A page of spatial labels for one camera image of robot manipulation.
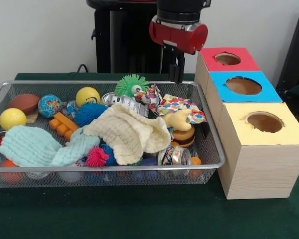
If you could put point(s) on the green fuzzy toy with eyes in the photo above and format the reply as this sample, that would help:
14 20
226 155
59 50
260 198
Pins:
124 84

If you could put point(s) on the wooden box with three holes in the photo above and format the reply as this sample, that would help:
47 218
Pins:
264 169

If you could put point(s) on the white multicolour dotted cloth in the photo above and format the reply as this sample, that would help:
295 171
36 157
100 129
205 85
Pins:
179 103
152 95

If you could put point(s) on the orange plastic grid tray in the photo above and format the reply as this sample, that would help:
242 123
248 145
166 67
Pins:
62 124

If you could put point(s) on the brown toy football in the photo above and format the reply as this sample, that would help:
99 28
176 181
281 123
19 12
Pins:
23 102

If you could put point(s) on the yellow ball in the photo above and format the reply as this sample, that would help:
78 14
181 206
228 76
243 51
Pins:
86 94
13 119

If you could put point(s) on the blue globe print ball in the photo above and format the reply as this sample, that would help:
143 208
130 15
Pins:
49 105

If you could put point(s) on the silver toy robot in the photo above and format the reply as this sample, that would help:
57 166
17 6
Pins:
129 102

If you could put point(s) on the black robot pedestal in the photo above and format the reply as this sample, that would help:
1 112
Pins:
124 37

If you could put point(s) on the cream waffle cloth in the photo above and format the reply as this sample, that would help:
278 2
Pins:
129 132

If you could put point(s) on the mint green cloth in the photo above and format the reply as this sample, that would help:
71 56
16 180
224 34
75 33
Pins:
30 147

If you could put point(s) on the black chair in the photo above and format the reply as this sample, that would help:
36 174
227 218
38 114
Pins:
296 49

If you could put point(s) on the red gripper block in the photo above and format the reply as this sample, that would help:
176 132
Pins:
196 38

